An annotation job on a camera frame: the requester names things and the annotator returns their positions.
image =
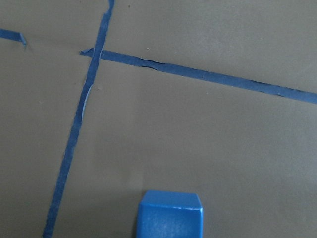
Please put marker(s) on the blue wooden block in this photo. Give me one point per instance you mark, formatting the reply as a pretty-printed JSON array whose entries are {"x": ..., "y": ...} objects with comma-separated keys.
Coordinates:
[{"x": 166, "y": 214}]

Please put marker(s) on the crossing blue tape strip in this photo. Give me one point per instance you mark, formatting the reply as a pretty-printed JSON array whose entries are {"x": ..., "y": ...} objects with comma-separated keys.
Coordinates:
[{"x": 213, "y": 77}]

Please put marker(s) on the long blue tape strip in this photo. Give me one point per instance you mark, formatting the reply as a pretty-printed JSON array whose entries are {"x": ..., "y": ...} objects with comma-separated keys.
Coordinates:
[{"x": 77, "y": 124}]

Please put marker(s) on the short blue tape piece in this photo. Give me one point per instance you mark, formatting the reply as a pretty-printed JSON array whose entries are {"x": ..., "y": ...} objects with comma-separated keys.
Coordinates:
[{"x": 14, "y": 36}]

